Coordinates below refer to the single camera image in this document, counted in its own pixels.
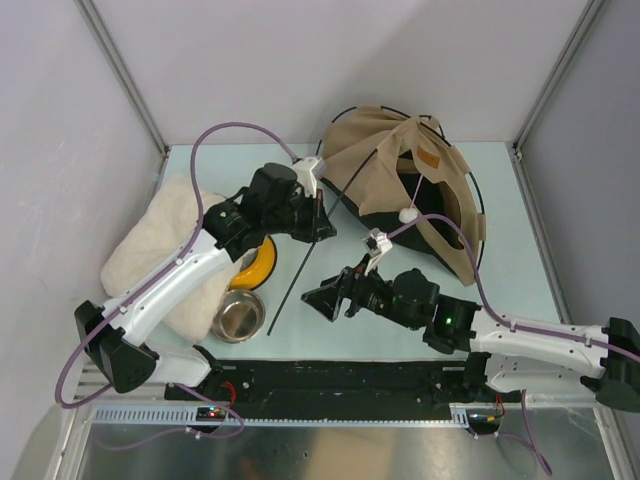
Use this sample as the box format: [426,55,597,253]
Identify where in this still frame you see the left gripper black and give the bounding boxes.
[265,187,336,244]

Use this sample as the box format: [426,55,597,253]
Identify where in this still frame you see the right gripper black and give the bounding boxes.
[302,253,420,331]

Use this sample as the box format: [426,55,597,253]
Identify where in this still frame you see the black tent pole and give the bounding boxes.
[315,103,486,271]
[266,148,377,337]

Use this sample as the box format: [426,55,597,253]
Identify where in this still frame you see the beige fabric pet tent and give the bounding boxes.
[317,103,489,287]

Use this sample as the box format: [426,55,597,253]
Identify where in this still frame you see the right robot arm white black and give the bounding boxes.
[301,266,639,413]

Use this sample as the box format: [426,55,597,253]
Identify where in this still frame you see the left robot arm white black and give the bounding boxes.
[74,157,336,399]

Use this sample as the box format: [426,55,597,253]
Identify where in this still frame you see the yellow pet bowl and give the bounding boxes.
[229,236,277,290]

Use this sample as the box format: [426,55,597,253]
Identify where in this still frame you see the stainless steel pet bowl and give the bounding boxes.
[211,289,266,343]

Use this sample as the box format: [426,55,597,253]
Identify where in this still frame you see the white pompom toy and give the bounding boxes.
[397,174,426,224]

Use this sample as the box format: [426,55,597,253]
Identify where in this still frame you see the cream plush cushion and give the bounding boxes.
[100,175,241,343]

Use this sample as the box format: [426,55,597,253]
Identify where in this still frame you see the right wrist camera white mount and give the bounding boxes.
[361,228,393,275]

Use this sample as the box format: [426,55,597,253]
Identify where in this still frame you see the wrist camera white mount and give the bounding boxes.
[292,156,325,198]
[361,228,393,275]

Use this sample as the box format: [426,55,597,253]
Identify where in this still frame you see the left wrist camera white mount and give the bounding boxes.
[292,156,325,198]

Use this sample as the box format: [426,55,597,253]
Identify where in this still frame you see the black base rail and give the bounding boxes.
[195,359,521,422]

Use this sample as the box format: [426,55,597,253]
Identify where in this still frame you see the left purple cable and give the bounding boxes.
[53,120,301,449]

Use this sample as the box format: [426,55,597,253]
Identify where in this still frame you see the white slotted cable duct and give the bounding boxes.
[91,404,500,428]

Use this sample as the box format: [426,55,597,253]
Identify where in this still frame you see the left aluminium frame post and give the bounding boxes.
[74,0,169,157]

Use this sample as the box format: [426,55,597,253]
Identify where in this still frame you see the aluminium frame post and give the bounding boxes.
[74,0,169,157]
[512,0,609,161]

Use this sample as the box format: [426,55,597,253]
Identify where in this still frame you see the right aluminium frame post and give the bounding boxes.
[512,0,609,161]

